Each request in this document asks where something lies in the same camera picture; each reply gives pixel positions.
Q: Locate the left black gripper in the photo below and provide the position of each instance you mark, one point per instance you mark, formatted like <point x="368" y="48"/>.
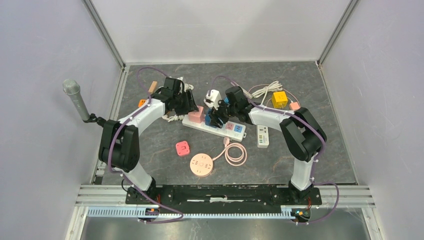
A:
<point x="190" y="106"/>

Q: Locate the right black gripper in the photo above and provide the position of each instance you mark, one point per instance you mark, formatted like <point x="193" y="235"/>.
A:
<point x="215" y="114"/>

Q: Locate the long white power strip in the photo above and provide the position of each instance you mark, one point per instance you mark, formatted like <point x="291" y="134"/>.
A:
<point x="233" y="131"/>

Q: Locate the blue cube adapter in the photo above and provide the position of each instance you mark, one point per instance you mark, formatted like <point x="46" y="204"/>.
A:
<point x="208" y="120"/>

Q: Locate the pink white plug adapter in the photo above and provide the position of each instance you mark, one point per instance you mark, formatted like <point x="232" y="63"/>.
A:
<point x="197" y="115"/>

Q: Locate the yellow cube adapter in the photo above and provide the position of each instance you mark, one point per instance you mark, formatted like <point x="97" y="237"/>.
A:
<point x="279" y="99"/>

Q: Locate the pink folding extension socket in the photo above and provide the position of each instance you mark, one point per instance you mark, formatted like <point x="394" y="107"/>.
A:
<point x="182" y="148"/>

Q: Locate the round pink socket base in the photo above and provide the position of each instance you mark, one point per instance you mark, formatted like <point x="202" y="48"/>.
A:
<point x="201" y="165"/>

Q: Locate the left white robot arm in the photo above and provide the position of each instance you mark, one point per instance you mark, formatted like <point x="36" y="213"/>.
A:
<point x="119" y="146"/>

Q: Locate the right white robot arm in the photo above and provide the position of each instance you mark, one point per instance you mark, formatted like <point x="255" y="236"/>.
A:
<point x="304" y="137"/>

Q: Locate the white plug under orange strip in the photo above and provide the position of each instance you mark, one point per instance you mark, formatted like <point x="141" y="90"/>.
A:
<point x="172" y="118"/>

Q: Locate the small brown wooden block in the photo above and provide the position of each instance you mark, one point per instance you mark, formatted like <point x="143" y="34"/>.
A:
<point x="152" y="87"/>

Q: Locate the orange power strip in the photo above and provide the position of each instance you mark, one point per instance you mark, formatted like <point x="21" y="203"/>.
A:
<point x="141" y="102"/>

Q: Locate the small white power strip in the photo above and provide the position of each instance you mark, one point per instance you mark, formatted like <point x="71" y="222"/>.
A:
<point x="262" y="133"/>

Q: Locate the pink square charger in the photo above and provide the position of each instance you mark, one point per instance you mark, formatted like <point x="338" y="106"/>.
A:
<point x="294" y="106"/>

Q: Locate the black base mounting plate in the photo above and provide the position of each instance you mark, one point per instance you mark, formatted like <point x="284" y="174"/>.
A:
<point x="224" y="199"/>

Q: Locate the silver microphone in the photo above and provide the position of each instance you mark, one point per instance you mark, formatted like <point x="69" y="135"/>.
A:
<point x="73" y="90"/>

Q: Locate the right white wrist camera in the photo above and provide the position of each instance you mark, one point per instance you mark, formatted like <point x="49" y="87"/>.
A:
<point x="212" y="99"/>

